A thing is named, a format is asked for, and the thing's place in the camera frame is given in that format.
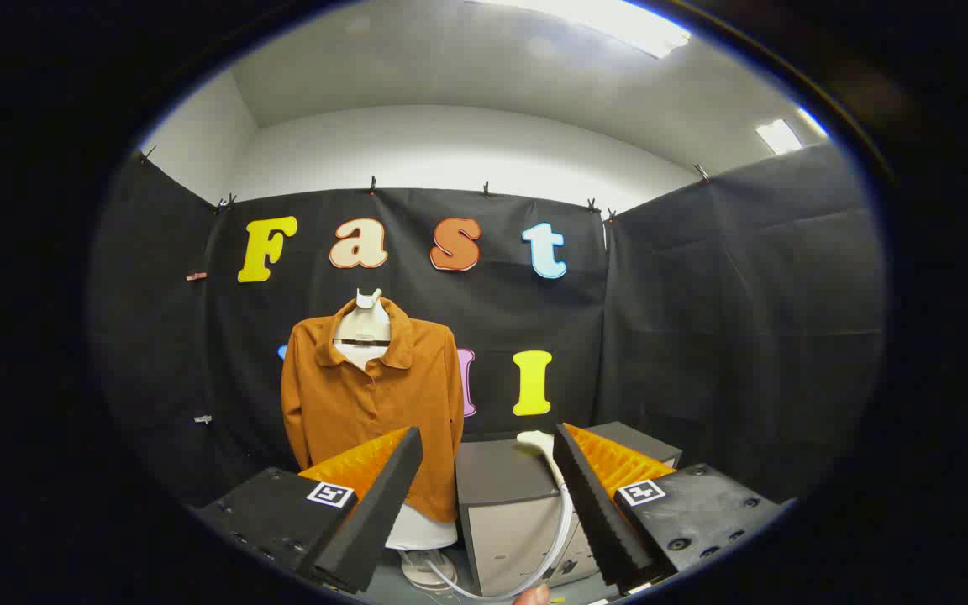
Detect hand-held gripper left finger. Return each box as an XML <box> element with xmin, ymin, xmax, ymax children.
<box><xmin>195</xmin><ymin>425</ymin><xmax>424</xmax><ymax>595</ymax></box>

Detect grey cabinet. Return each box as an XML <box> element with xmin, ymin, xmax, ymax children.
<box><xmin>455</xmin><ymin>422</ymin><xmax>682</xmax><ymax>597</ymax></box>

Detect black backdrop cloth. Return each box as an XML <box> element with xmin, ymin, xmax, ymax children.
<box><xmin>89</xmin><ymin>143</ymin><xmax>886</xmax><ymax>513</ymax></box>

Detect white mannequin torso form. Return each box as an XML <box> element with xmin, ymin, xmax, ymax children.
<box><xmin>333</xmin><ymin>288</ymin><xmax>460</xmax><ymax>591</ymax></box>

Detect orange button-up shirt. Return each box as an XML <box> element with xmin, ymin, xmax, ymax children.
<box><xmin>281</xmin><ymin>297</ymin><xmax>466</xmax><ymax>523</ymax></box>

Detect long ceiling light panel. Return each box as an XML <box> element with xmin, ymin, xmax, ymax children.
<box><xmin>484</xmin><ymin>0</ymin><xmax>692</xmax><ymax>60</ymax></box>

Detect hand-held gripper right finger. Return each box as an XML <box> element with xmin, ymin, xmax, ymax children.
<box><xmin>553</xmin><ymin>422</ymin><xmax>790</xmax><ymax>594</ymax></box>

